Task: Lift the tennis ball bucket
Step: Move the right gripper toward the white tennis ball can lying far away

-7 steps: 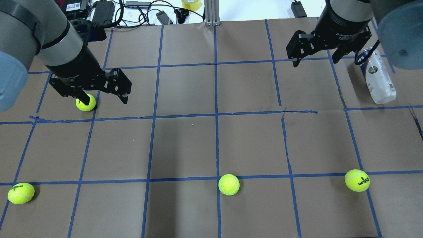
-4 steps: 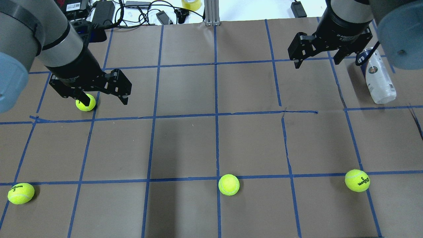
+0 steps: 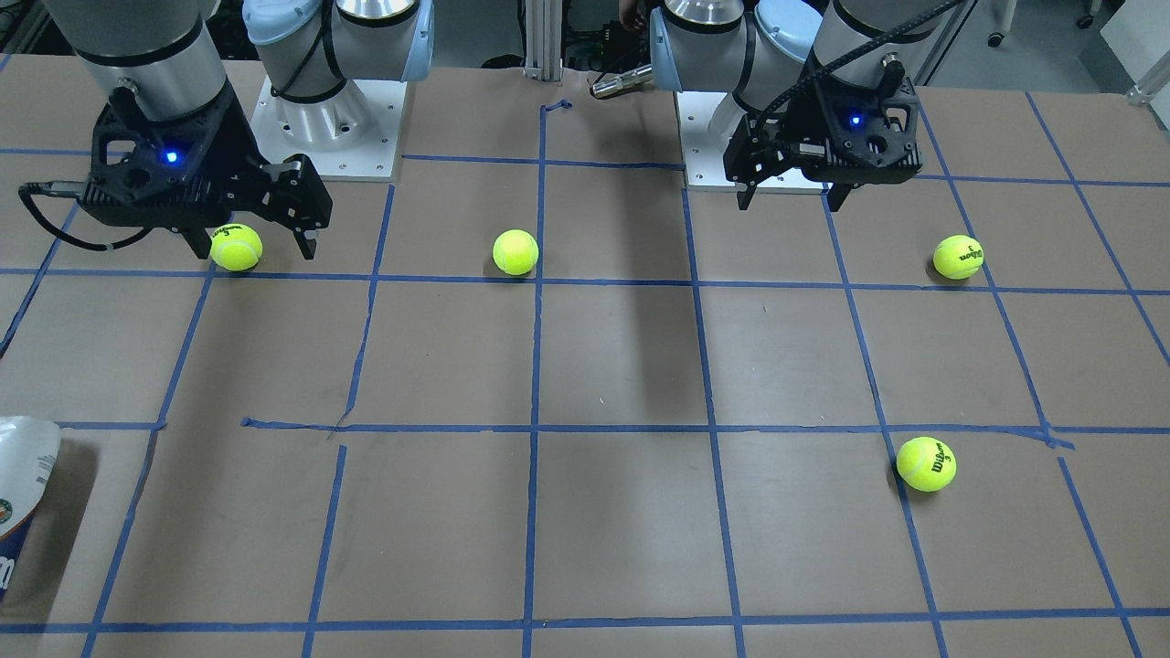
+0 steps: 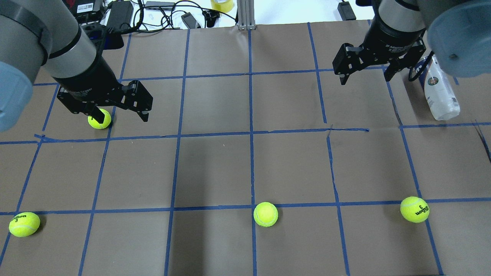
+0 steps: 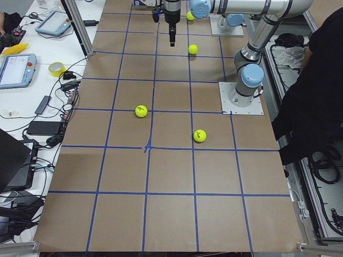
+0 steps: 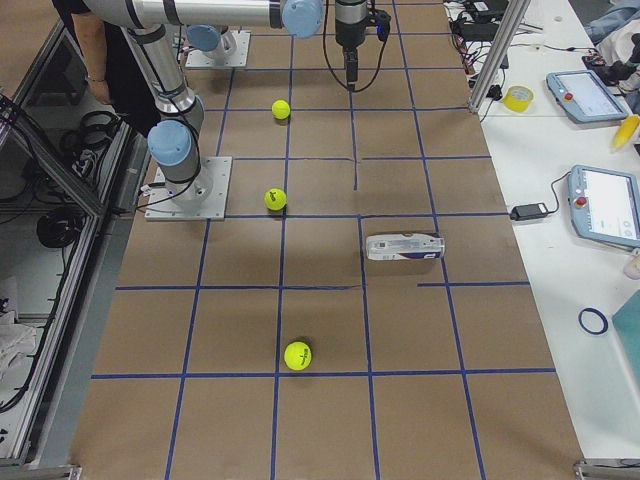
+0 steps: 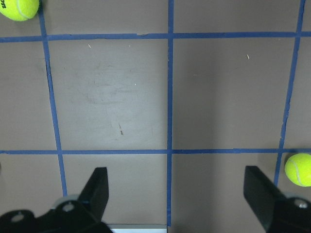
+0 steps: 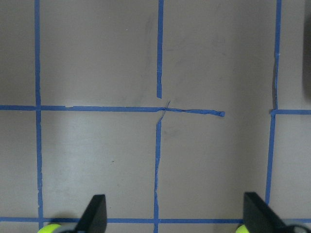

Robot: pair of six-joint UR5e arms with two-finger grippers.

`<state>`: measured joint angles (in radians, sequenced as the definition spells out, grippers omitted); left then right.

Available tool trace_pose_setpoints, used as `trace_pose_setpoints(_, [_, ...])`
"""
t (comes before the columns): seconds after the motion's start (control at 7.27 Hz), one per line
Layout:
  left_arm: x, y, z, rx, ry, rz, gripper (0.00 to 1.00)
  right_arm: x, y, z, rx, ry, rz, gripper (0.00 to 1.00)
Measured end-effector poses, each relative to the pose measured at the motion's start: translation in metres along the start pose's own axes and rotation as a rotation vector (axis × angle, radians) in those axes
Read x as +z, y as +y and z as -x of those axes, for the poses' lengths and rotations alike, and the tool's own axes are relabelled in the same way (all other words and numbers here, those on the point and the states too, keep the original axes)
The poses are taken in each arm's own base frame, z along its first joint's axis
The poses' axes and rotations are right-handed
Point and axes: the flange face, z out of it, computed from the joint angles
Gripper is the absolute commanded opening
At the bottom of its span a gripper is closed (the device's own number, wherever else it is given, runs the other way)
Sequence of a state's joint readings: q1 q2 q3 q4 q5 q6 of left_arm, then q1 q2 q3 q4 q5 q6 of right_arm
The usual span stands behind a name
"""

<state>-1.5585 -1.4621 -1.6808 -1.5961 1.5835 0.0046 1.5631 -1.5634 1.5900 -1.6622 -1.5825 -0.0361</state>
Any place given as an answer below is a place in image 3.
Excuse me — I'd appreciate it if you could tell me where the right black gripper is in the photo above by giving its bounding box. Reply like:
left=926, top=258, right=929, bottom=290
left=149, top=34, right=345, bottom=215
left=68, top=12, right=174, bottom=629
left=80, top=87, right=333, bottom=260

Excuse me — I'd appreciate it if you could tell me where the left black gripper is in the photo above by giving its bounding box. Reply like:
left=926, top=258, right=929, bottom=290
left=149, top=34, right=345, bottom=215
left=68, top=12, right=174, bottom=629
left=723, top=78, right=923, bottom=213

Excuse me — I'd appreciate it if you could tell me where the clear tennis ball can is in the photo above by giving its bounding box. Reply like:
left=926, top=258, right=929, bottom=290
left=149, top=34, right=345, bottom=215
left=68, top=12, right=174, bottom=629
left=1, top=416, right=62, bottom=597

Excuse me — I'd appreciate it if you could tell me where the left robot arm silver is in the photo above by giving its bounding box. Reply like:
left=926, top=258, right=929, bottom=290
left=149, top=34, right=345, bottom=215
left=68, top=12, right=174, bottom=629
left=648, top=1, right=957, bottom=211

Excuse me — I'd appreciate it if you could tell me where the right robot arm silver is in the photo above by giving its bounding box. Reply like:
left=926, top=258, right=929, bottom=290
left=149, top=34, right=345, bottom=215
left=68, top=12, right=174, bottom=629
left=18, top=1, right=434, bottom=260

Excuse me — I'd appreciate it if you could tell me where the tennis ball near base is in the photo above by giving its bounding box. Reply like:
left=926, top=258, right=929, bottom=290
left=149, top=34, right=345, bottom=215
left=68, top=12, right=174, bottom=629
left=209, top=222, right=263, bottom=270
left=931, top=237, right=984, bottom=281

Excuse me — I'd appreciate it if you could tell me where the tennis ball table centre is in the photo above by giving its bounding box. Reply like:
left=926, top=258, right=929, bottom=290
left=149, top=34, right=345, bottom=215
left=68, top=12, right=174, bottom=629
left=493, top=228, right=541, bottom=276

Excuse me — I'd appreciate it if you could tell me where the tennis ball front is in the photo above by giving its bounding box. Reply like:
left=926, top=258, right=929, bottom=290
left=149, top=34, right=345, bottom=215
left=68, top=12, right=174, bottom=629
left=895, top=436, right=957, bottom=493

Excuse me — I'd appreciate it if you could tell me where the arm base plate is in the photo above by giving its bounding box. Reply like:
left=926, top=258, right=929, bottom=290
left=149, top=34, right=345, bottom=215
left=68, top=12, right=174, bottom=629
left=675, top=90, right=824, bottom=193
left=250, top=78, right=410, bottom=183

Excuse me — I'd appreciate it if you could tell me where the aluminium frame post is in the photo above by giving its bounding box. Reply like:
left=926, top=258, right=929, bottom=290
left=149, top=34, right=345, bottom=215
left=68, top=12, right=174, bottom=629
left=522, top=0, right=564, bottom=85

